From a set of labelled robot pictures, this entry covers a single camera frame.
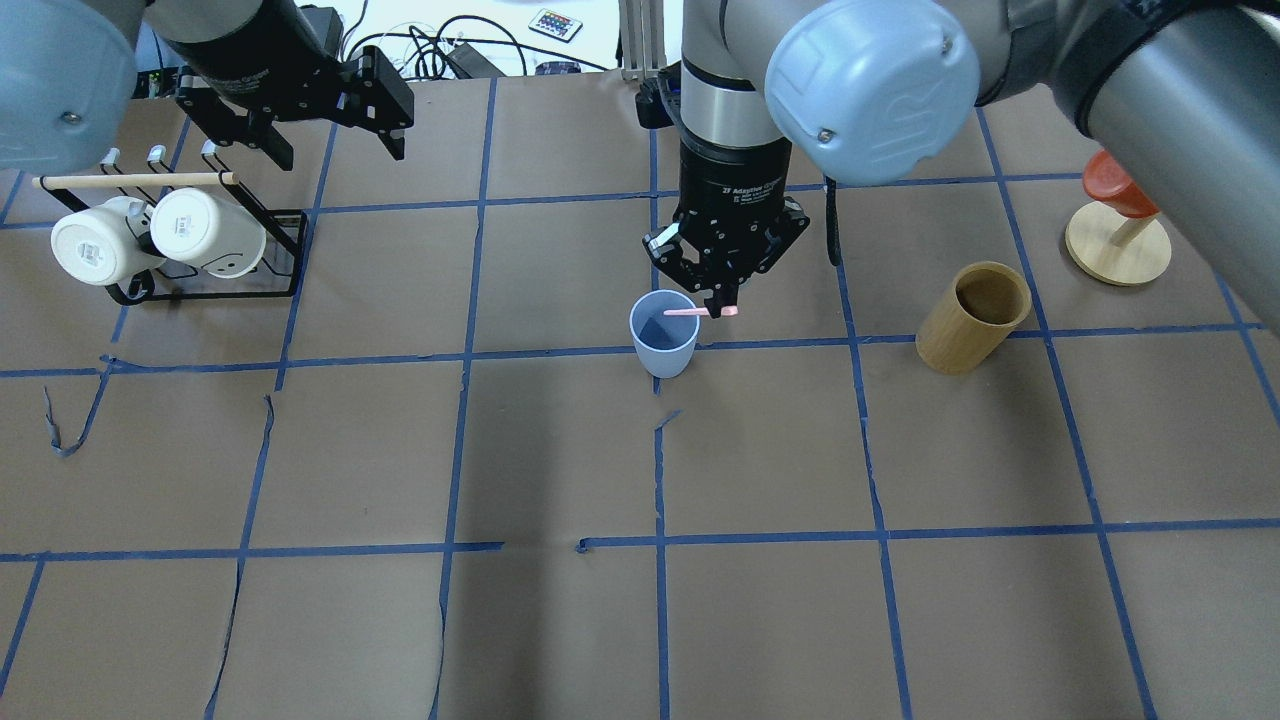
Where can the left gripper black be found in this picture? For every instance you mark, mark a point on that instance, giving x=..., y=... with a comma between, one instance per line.
x=243, y=73

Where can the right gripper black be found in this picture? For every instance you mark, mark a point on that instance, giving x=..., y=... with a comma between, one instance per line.
x=732, y=182

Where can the pink chopstick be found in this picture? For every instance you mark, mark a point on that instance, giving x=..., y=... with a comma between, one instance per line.
x=700, y=312

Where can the light blue plastic cup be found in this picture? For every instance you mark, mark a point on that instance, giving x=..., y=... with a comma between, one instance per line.
x=664, y=326

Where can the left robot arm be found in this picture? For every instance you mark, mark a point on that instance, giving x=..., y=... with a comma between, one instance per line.
x=69, y=72

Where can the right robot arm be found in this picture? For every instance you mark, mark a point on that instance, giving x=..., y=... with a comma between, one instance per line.
x=1182, y=93

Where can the bamboo chopstick holder cup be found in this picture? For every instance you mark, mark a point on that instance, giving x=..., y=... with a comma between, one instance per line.
x=983, y=305

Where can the orange cup on stand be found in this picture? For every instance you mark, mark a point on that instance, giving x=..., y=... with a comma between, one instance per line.
x=1104, y=180

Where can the white mug far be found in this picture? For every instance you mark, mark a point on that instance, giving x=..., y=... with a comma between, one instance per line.
x=208, y=233

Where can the white mug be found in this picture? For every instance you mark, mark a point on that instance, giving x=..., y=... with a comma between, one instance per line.
x=208, y=233
x=107, y=244

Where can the small remote control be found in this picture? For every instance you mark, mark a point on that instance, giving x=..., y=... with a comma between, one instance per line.
x=560, y=27

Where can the white mug near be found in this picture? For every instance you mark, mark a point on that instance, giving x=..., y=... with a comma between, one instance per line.
x=107, y=244

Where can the wooden mug tree stand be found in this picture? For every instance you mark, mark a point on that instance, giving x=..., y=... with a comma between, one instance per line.
x=1118, y=250

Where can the wooden dowel rack handle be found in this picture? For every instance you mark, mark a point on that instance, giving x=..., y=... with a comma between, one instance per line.
x=139, y=180

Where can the black wire mug rack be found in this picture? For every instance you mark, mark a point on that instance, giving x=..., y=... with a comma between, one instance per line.
x=277, y=276

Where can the aluminium frame post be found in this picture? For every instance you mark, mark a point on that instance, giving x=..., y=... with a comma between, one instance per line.
x=642, y=39

